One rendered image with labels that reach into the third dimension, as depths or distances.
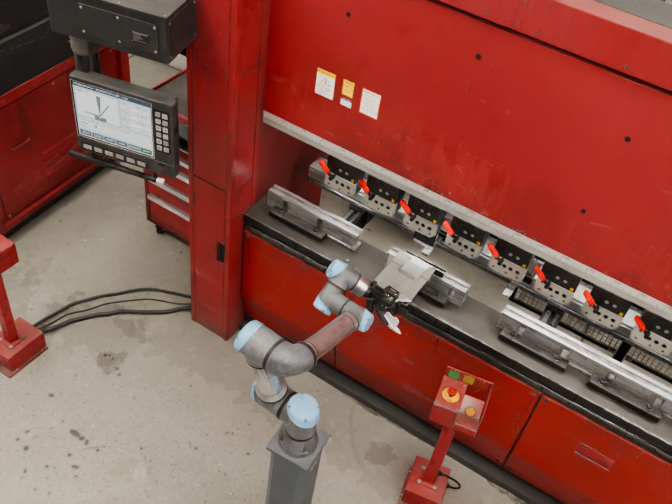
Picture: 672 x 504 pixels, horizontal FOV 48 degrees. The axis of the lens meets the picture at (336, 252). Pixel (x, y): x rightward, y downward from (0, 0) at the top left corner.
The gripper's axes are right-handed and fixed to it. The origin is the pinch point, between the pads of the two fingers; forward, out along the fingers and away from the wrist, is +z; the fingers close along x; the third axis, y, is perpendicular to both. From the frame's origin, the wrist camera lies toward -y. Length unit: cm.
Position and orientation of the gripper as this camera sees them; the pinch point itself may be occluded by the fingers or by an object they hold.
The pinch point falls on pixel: (405, 318)
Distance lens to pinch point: 281.3
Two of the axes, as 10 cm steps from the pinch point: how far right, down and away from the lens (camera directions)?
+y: 4.8, -4.2, -7.7
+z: 8.1, 5.4, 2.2
